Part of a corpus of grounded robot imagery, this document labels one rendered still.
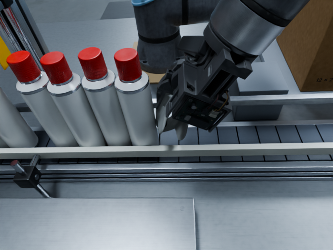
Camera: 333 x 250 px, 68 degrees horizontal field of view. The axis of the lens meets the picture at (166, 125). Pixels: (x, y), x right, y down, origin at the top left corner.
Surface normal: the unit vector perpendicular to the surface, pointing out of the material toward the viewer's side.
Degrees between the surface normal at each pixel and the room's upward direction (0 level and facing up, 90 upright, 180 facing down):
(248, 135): 0
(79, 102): 90
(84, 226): 0
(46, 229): 0
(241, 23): 75
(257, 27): 87
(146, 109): 90
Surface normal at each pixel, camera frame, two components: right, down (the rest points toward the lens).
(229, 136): -0.07, -0.66
